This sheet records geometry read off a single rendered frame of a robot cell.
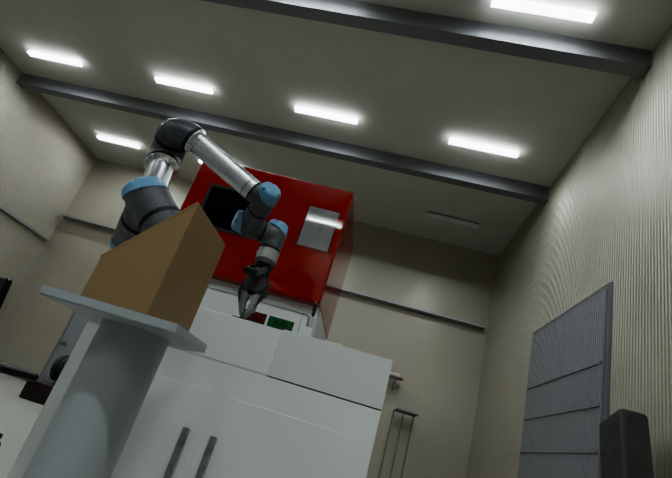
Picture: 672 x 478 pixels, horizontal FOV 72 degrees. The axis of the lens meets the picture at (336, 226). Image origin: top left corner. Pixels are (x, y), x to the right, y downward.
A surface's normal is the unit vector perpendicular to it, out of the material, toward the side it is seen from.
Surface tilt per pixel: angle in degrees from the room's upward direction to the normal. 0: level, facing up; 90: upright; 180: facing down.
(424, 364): 90
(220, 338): 90
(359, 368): 90
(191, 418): 90
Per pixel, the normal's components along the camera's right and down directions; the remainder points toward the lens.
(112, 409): 0.61, -0.18
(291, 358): -0.03, -0.44
